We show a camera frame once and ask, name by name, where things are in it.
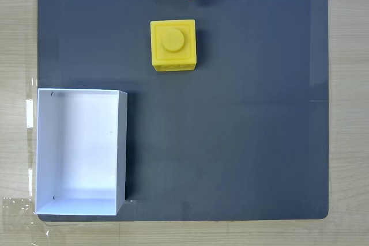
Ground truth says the clear tape patch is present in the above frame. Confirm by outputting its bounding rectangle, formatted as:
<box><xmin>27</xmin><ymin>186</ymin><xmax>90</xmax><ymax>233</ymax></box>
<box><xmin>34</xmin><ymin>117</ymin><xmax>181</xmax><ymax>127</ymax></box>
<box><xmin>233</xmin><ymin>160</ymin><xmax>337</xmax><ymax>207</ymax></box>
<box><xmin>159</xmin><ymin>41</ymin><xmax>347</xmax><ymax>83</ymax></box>
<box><xmin>1</xmin><ymin>196</ymin><xmax>38</xmax><ymax>225</ymax></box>

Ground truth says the dark grey table mat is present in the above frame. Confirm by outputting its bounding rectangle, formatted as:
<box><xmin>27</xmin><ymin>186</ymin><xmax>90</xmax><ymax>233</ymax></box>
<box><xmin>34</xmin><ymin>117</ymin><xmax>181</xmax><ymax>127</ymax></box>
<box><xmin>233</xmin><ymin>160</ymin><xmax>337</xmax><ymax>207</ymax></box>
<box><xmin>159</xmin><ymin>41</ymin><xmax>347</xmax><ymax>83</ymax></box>
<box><xmin>37</xmin><ymin>0</ymin><xmax>330</xmax><ymax>223</ymax></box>

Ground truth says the clear tape strip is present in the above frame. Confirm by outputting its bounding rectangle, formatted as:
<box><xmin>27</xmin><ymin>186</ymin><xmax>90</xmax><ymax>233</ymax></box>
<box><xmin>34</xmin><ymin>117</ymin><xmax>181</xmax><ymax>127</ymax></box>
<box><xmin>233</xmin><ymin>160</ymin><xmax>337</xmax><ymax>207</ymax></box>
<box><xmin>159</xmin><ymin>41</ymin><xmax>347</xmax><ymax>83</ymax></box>
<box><xmin>25</xmin><ymin>78</ymin><xmax>38</xmax><ymax>129</ymax></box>

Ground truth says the white open cardboard box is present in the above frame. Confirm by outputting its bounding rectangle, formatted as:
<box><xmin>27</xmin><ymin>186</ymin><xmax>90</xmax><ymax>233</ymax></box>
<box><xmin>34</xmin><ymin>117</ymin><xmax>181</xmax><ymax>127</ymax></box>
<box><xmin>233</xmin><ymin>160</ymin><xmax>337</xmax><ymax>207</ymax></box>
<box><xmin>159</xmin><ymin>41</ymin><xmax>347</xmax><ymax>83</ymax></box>
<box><xmin>34</xmin><ymin>88</ymin><xmax>128</xmax><ymax>217</ymax></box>

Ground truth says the yellow toy block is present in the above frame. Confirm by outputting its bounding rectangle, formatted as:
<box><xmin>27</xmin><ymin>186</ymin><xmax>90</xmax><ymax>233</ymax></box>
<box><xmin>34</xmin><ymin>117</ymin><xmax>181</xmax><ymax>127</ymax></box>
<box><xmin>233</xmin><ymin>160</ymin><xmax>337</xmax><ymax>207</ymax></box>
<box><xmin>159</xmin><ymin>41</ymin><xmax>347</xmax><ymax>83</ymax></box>
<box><xmin>149</xmin><ymin>19</ymin><xmax>198</xmax><ymax>73</ymax></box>

